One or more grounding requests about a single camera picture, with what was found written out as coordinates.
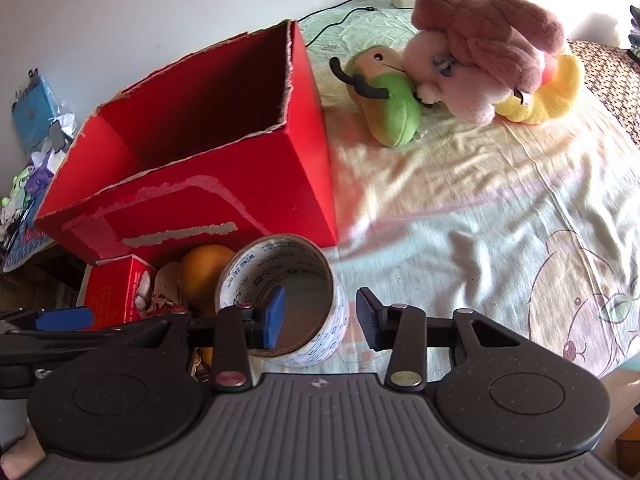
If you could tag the yellow plush toy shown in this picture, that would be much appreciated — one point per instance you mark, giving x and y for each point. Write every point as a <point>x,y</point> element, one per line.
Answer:
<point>560,85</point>

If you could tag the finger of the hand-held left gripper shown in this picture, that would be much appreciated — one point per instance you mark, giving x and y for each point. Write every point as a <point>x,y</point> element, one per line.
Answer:
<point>65,318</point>
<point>20,377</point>

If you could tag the black phone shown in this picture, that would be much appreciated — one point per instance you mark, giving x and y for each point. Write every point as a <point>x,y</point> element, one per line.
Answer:
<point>59,137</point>

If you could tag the small red carton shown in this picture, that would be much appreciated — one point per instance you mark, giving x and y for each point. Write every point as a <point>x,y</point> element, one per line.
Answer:
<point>115,290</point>

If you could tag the green avocado plush toy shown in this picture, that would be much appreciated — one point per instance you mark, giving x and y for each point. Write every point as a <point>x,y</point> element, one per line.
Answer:
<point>395,110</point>

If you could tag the pink brown plush doll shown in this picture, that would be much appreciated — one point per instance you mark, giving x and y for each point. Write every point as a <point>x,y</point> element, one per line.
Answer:
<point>480,25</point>

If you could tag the striped fabric item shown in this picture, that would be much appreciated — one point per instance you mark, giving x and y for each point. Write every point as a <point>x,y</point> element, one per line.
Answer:
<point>635,30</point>

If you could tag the purple tissue box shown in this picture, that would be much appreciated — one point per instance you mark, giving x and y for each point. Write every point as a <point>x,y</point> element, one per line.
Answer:
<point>42,175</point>

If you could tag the white plush toy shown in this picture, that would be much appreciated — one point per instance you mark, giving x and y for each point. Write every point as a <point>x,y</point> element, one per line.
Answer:
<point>11,225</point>

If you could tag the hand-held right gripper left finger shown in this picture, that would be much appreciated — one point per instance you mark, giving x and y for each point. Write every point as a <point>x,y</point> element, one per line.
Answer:
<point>275,317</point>

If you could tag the blue plastic pouch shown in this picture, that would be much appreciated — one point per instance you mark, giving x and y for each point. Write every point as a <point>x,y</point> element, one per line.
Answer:
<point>35,110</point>

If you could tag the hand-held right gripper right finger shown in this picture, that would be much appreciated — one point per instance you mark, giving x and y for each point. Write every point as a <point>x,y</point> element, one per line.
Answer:
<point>367,317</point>

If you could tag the brown patterned blanket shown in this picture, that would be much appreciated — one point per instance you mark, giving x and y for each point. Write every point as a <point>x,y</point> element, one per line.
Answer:
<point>610,75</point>

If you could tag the red cardboard box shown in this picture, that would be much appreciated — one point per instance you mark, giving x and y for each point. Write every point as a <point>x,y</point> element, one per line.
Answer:
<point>250,180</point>

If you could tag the blue patterned cloth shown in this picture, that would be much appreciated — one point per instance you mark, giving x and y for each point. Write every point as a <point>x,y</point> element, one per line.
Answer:
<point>30,252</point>

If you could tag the beige fabric toy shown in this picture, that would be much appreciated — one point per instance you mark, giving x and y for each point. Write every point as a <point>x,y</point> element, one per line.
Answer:
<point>167,285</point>

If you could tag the printed packing tape roll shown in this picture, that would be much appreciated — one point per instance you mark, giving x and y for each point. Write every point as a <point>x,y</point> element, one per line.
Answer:
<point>260,260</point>

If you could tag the green frog toy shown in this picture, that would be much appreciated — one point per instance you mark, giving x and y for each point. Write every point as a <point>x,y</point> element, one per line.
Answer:
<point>15,187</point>

